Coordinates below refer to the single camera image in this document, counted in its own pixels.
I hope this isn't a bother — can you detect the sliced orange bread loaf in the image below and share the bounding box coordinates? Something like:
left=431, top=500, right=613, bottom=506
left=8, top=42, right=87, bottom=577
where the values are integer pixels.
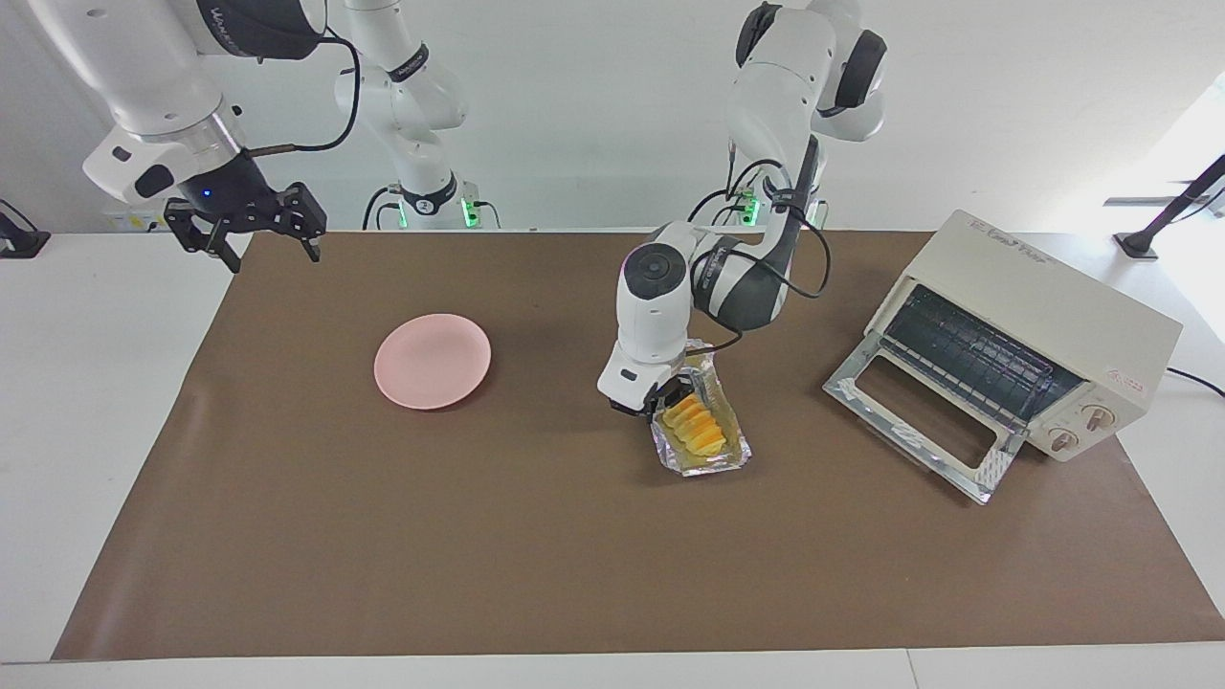
left=662, top=392, right=728, bottom=456

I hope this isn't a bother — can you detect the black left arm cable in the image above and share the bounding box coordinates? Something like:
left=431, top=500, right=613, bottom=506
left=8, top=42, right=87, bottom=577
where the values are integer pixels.
left=686, top=139, right=834, bottom=360

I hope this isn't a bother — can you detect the black oven power cable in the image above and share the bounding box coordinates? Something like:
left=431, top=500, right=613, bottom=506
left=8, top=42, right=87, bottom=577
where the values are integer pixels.
left=1166, top=367, right=1225, bottom=398

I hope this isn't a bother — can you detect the black left base cable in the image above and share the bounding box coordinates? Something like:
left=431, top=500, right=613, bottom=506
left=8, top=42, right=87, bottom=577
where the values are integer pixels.
left=686, top=185, right=762, bottom=228

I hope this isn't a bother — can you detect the brown paper table mat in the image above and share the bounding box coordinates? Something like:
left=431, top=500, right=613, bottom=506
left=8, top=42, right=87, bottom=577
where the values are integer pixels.
left=53, top=230, right=1225, bottom=661

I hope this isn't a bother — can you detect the white wall socket box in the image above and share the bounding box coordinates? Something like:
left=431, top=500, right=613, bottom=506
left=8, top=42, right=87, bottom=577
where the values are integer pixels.
left=100, top=201, right=178, bottom=233

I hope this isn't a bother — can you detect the aluminium foil tray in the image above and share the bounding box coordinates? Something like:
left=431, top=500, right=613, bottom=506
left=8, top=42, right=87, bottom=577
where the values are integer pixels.
left=651, top=352, right=753, bottom=477

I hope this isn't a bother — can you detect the pink round plate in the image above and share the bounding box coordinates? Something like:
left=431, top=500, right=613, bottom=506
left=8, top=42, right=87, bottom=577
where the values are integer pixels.
left=373, top=313, right=493, bottom=411

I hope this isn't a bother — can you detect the cream white toaster oven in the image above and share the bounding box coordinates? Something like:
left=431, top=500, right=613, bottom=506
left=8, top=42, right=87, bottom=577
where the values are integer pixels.
left=864, top=211, right=1185, bottom=464

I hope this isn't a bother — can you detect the black stand base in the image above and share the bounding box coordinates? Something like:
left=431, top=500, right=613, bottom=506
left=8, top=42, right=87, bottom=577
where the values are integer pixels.
left=0, top=199, right=51, bottom=259

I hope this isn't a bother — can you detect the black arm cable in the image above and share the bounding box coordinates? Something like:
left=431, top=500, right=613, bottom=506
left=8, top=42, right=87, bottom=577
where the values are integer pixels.
left=244, top=29, right=363, bottom=156
left=686, top=139, right=834, bottom=360

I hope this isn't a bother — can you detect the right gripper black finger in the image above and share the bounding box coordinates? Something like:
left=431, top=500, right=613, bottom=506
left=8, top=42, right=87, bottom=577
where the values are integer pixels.
left=165, top=199, right=242, bottom=274
left=279, top=182, right=328, bottom=262

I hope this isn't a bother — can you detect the glass oven door metal frame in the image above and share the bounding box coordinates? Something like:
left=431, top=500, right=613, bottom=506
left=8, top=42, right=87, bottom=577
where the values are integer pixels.
left=823, top=335, right=1027, bottom=505

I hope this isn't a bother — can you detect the black slanted camera stand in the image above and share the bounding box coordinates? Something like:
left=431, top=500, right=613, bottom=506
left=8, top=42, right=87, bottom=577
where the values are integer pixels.
left=1115, top=153, right=1225, bottom=261

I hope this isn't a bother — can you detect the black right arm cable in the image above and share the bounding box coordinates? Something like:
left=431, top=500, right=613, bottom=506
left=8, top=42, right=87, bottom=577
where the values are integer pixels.
left=244, top=29, right=363, bottom=156

